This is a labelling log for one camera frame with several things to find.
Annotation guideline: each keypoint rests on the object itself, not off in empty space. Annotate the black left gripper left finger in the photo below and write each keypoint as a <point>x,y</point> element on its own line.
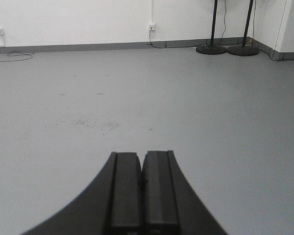
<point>109,205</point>

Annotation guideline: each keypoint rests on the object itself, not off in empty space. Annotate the white wall socket centre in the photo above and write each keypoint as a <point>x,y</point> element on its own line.
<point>151,26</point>

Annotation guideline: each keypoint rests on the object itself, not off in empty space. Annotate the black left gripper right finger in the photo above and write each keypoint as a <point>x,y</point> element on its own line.
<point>171,206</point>

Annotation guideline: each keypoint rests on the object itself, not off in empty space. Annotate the left black stand with base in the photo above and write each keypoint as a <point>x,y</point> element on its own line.
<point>211,49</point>

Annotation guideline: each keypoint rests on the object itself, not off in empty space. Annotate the black stand with base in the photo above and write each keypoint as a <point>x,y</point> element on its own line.
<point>244,50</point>
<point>211,49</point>

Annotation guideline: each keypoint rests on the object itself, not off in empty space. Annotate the right black stand with base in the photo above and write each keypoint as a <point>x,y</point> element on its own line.
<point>244,50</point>

